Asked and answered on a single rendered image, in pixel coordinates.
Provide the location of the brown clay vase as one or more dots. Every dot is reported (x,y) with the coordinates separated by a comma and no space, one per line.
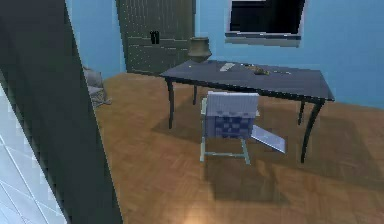
(199,49)

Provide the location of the pale blue woven chair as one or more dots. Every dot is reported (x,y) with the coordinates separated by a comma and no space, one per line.
(231,115)

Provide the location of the grey remote control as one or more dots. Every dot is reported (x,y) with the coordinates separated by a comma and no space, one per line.
(227,66)

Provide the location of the dark green panelled door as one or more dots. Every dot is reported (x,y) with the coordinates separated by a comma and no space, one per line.
(156,33)

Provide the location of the dark blue table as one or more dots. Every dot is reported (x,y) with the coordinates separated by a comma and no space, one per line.
(286,83)

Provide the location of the grey cushioned seat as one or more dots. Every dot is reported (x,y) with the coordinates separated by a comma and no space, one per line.
(95,86)

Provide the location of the dark window with pale frame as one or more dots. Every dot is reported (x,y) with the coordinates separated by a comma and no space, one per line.
(266,16)

